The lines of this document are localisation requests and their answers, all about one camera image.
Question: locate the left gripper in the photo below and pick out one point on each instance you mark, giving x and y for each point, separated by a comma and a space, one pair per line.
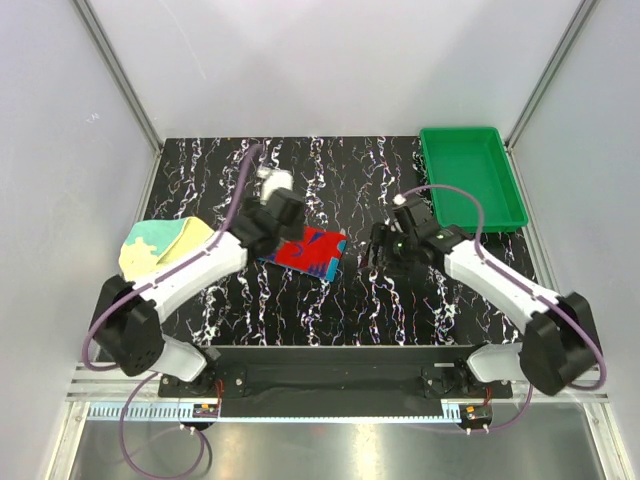
295, 231

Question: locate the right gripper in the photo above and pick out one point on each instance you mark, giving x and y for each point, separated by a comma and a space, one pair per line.
382, 235

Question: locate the red and blue towel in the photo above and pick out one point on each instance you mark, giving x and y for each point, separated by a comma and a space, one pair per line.
317, 254

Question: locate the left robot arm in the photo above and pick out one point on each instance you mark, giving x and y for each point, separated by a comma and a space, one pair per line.
129, 315

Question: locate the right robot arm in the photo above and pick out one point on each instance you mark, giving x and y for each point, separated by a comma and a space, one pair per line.
558, 342

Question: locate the green plastic bin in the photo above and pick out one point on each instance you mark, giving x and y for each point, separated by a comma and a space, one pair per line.
474, 160

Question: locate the yellow and green towel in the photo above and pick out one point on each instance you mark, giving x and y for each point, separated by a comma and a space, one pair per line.
154, 244

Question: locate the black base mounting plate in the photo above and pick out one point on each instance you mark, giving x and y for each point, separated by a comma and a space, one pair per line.
350, 407

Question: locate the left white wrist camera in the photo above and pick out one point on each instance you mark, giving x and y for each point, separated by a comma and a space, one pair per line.
272, 180

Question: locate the aluminium rail frame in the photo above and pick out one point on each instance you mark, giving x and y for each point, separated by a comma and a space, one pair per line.
239, 380

